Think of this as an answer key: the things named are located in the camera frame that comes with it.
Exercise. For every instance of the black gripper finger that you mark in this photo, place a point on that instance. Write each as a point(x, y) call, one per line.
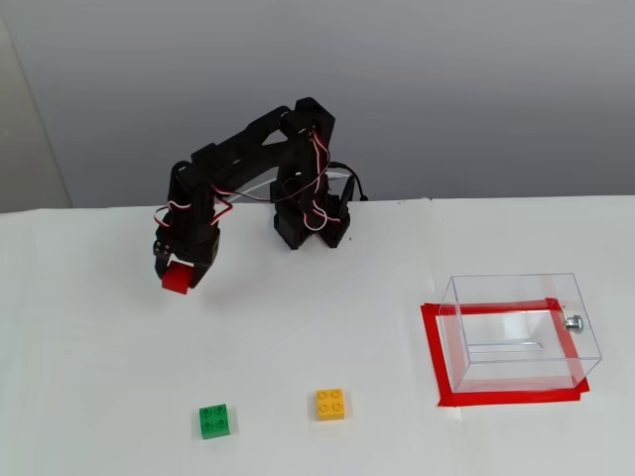
point(161, 258)
point(203, 273)

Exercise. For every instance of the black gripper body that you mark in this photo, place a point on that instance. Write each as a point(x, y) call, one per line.
point(202, 254)

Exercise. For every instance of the red lego brick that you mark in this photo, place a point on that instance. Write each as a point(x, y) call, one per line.
point(176, 280)

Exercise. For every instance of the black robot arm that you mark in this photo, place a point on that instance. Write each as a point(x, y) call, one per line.
point(248, 144)

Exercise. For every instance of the green lego brick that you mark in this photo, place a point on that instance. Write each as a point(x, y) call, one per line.
point(215, 421)

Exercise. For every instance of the yellow lego brick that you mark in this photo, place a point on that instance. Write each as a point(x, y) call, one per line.
point(331, 405)

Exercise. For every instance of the transparent plastic box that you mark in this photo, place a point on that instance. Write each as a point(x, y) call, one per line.
point(521, 367)

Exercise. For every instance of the silver metal box lock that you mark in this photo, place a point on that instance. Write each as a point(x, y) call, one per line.
point(574, 323)

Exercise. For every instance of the red tape frame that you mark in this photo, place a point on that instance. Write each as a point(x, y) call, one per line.
point(511, 398)

